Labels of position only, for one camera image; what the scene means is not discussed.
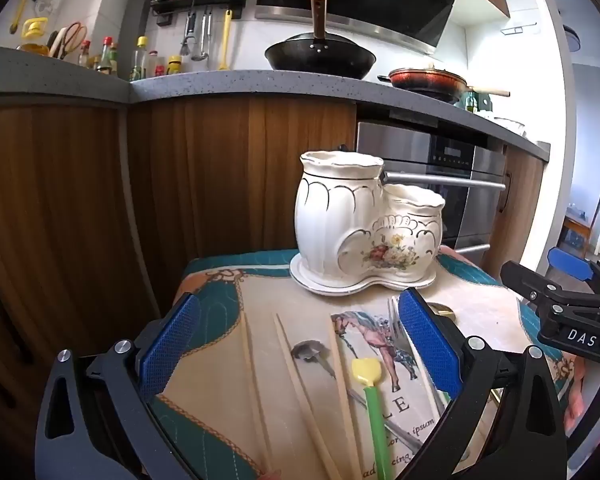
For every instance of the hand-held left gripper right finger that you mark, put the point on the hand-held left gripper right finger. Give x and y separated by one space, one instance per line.
430 345

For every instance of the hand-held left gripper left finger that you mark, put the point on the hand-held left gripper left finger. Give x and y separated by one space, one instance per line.
170 345

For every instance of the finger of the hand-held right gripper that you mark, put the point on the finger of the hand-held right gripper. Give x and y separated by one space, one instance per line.
530 280
570 264

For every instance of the metal fork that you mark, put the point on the metal fork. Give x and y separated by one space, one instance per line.
396 330

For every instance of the white ceramic utensil holder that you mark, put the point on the white ceramic utensil holder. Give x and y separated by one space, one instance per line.
350 210

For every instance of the gold metal spoon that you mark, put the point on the gold metal spoon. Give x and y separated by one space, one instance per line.
441 309

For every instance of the narrow wooden base cabinet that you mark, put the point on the narrow wooden base cabinet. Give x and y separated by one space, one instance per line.
517 210

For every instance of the printed table cloth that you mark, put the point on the printed table cloth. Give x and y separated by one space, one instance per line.
220 410

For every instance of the white ceramic holder tray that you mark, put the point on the white ceramic holder tray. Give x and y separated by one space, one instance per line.
330 285

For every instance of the silver metal spoon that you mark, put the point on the silver metal spoon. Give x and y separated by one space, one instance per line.
307 350

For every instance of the white bowl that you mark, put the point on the white bowl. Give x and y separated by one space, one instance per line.
510 125

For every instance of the stainless steel oven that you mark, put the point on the stainless steel oven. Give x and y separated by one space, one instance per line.
415 150

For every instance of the dark green container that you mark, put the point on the dark green container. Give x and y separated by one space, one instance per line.
485 104

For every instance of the green glass bottle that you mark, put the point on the green glass bottle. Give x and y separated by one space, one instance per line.
470 102

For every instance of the round ceiling lamp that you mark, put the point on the round ceiling lamp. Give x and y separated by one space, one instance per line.
571 39

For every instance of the red frying pan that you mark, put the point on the red frying pan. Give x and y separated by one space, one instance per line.
425 80

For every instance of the grey stone countertop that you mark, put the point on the grey stone countertop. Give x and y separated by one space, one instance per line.
205 85

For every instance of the yellow cap squat bottle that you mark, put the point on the yellow cap squat bottle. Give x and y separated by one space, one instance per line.
175 66

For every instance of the small red cap bottle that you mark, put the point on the small red cap bottle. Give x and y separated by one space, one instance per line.
153 65

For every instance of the yellow cap clear bottle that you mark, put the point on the yellow cap clear bottle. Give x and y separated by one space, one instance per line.
139 60

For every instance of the hanging yellow spatula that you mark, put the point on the hanging yellow spatula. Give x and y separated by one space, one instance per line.
225 40

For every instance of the hanging metal ladle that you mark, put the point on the hanging metal ladle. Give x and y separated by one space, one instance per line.
202 35

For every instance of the knife block with scissors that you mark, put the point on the knife block with scissors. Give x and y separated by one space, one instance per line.
66 42

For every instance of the yellow plastic container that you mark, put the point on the yellow plastic container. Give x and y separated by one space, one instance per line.
34 35

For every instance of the hanging yellow long tool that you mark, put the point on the hanging yellow long tool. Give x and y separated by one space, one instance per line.
22 0

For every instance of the black wall shelf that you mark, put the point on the black wall shelf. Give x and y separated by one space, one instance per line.
200 2

